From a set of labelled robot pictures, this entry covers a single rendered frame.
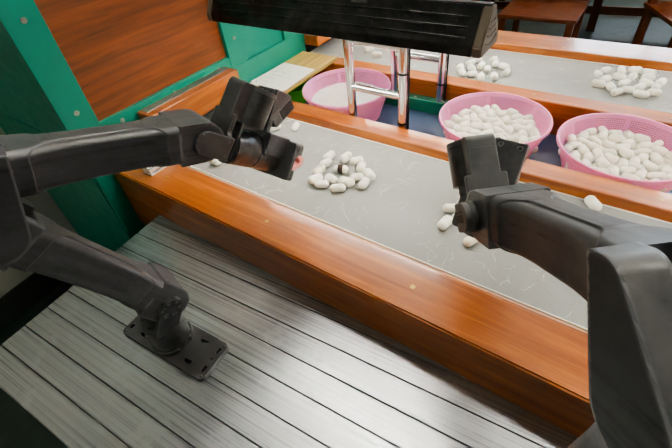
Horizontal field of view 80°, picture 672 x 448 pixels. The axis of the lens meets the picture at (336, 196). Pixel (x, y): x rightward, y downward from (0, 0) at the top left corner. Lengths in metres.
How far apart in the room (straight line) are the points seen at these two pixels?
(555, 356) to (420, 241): 0.28
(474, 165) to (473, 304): 0.24
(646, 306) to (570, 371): 0.39
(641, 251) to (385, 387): 0.49
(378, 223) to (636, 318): 0.60
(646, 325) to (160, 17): 1.11
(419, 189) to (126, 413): 0.66
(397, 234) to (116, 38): 0.78
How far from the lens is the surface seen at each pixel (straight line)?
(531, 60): 1.50
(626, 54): 1.54
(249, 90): 0.62
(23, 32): 1.03
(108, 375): 0.84
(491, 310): 0.66
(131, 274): 0.65
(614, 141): 1.14
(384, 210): 0.83
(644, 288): 0.26
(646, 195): 0.94
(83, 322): 0.94
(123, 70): 1.13
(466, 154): 0.52
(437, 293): 0.67
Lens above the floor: 1.30
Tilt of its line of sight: 40 degrees down
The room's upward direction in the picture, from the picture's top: 7 degrees counter-clockwise
